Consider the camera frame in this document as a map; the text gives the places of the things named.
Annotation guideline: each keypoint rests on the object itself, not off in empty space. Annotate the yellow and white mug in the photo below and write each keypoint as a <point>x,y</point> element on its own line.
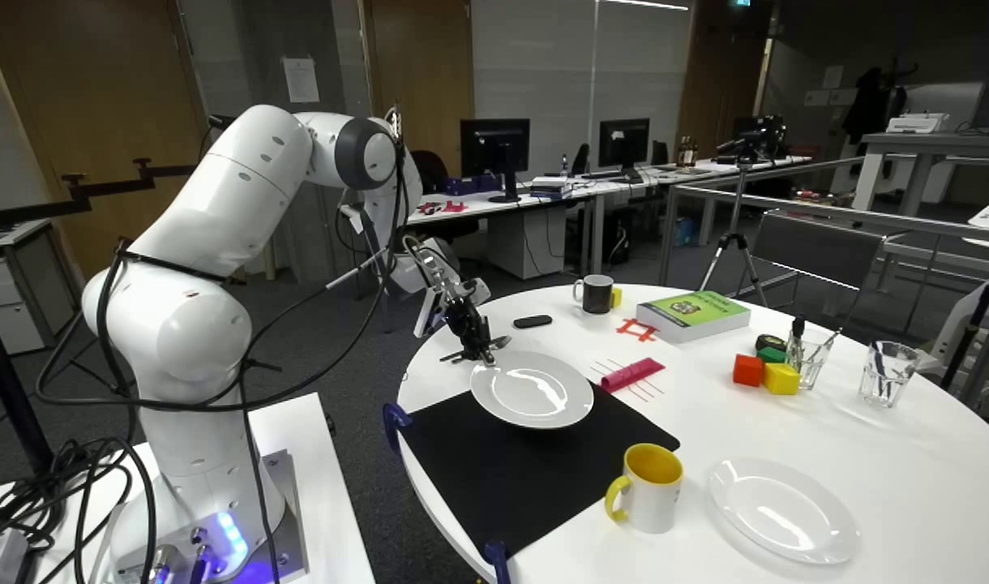
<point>645,493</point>

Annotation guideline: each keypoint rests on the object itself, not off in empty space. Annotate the white ceramic plate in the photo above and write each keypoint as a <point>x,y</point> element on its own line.
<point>533,392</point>

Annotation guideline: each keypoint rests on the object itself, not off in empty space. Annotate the orange cube block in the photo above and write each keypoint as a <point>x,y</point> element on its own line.
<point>747,371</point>

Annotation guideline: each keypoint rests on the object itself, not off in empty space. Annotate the yellow block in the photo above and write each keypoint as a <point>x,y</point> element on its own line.
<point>783,379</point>

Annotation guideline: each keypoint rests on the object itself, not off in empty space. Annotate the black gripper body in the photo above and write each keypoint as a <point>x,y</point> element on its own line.
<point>467,326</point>

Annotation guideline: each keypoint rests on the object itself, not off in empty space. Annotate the clear glass plate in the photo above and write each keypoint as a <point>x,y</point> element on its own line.
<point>779,512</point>

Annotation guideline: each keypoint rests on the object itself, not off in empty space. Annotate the green block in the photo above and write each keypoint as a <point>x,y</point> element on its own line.
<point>768,348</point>

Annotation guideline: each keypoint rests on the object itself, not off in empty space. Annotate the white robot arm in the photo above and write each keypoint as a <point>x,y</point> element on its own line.
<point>171,317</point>

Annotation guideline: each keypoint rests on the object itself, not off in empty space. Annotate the black placemat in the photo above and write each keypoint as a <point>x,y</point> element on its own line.
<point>514,486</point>

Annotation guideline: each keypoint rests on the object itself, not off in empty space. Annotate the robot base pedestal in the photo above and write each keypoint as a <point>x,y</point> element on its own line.
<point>314,537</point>

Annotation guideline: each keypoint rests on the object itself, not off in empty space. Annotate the orange plastic frame piece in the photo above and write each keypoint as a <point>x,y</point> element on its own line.
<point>638,329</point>

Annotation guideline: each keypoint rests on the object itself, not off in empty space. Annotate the camera tripod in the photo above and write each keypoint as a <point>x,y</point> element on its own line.
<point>760,139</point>

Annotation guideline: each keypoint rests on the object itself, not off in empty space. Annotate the computer monitor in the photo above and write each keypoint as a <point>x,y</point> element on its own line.
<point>623,142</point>
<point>493,155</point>

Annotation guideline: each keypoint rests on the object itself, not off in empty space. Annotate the white round table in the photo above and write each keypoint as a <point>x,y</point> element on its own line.
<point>915,476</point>

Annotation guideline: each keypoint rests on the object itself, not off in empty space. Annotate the black mug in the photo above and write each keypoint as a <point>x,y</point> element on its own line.
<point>594,295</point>

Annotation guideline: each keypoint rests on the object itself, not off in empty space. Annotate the green book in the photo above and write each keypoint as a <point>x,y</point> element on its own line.
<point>693,317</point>

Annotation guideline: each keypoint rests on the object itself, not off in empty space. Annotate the clear empty glass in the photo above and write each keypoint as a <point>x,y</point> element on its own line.
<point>885,371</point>

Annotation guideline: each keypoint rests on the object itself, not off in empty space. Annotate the clear glass with pens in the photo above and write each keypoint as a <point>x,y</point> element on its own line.
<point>806,351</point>

